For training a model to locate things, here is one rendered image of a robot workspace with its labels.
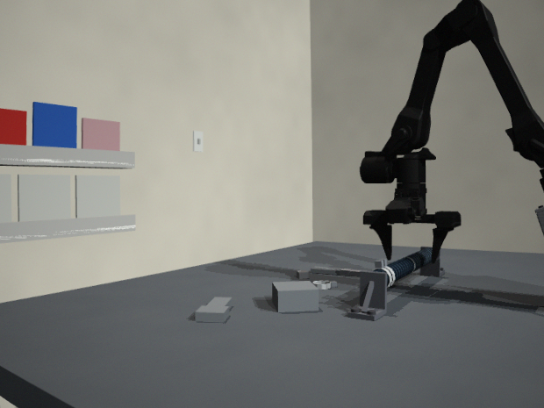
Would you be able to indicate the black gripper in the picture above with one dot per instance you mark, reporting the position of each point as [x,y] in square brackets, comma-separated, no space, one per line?
[443,219]

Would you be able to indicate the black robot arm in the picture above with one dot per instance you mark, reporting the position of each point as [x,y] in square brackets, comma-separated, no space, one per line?
[412,127]

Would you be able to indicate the dark blue ribbed hose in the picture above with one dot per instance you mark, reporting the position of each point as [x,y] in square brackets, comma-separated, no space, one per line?
[373,284]

